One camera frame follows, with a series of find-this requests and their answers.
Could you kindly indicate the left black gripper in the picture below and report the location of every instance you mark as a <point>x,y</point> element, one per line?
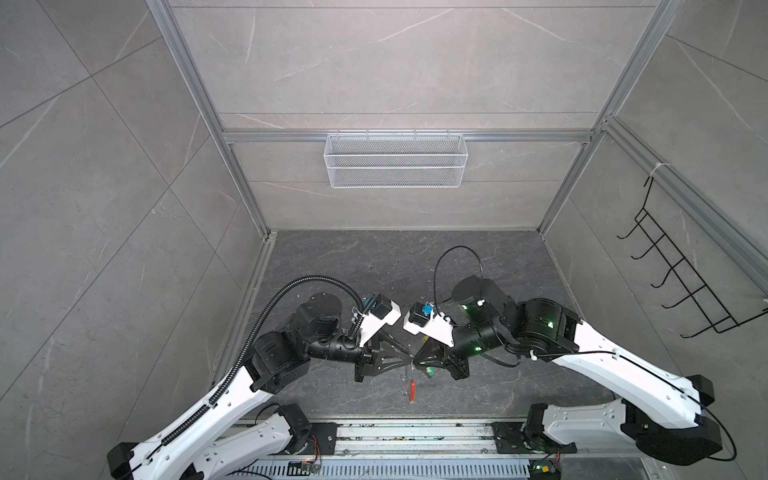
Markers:
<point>375,352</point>

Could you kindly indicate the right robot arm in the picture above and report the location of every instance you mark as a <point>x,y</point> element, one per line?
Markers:
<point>663,415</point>

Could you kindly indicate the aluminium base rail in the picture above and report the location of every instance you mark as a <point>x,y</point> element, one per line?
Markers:
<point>443,448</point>

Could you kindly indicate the white wire mesh basket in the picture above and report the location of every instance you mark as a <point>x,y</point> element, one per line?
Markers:
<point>395,160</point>

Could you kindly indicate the black wire hook rack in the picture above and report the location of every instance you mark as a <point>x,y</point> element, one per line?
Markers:
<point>678,266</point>

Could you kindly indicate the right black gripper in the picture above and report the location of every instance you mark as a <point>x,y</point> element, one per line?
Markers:
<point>446,358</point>

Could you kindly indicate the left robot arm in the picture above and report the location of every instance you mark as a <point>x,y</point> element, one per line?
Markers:
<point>196,445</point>

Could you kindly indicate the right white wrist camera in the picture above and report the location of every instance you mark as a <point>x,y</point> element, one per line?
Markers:
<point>423,319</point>

